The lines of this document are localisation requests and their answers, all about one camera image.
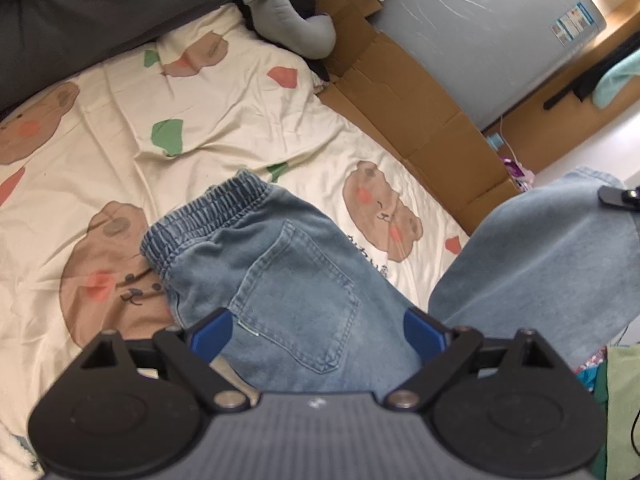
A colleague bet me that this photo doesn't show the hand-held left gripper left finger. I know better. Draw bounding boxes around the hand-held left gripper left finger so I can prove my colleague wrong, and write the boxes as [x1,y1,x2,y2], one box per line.
[75,307,251,414]

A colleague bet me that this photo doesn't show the purple packet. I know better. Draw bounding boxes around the purple packet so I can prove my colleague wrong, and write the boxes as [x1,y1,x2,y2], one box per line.
[502,157,536,191]

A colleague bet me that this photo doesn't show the cream bear print bedsheet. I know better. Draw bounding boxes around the cream bear print bedsheet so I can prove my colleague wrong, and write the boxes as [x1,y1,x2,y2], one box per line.
[0,2,473,441]

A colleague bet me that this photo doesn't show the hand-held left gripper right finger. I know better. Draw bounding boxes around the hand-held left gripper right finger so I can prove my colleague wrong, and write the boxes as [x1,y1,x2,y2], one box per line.
[384,307,567,413]

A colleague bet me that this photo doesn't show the mint hanging garment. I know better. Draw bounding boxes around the mint hanging garment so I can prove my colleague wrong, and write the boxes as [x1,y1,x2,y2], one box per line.
[592,55,640,108]

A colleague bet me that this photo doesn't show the light green garment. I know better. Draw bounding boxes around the light green garment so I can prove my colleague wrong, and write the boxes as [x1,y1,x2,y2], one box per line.
[592,345,640,480]

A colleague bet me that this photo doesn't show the brown cardboard sheet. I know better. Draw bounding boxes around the brown cardboard sheet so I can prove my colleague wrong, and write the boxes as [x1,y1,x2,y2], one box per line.
[310,0,521,236]

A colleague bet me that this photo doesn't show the brown board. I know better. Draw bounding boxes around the brown board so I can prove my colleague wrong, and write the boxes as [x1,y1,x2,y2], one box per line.
[482,20,640,173]

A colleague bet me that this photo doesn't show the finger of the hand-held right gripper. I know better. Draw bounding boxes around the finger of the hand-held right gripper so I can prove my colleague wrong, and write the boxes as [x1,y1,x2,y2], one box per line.
[598,185,640,211]

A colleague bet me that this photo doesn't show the black hanging garment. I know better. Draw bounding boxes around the black hanging garment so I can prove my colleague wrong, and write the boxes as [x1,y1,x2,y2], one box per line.
[542,45,640,111]

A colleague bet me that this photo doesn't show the grey appliance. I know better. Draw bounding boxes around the grey appliance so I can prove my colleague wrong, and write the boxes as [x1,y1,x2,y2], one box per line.
[367,0,608,133]

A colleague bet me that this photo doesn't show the grey neck pillow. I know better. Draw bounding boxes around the grey neck pillow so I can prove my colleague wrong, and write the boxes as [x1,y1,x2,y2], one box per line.
[242,0,337,60]

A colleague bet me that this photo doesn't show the light blue jeans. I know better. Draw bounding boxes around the light blue jeans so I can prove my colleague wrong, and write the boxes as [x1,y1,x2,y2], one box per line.
[140,167,640,401]

